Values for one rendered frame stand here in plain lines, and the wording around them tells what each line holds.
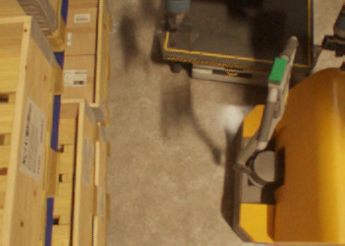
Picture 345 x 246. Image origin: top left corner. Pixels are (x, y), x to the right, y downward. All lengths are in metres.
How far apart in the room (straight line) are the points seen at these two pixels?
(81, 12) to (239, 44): 1.05
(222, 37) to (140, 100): 0.74
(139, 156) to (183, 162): 0.31
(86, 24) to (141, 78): 0.60
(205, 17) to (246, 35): 0.30
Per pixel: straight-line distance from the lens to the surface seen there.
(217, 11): 2.54
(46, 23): 1.30
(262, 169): 2.02
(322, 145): 1.71
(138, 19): 2.94
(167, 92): 2.60
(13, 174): 0.95
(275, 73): 1.10
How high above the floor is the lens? 2.36
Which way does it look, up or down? 69 degrees down
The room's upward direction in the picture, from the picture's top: 1 degrees counter-clockwise
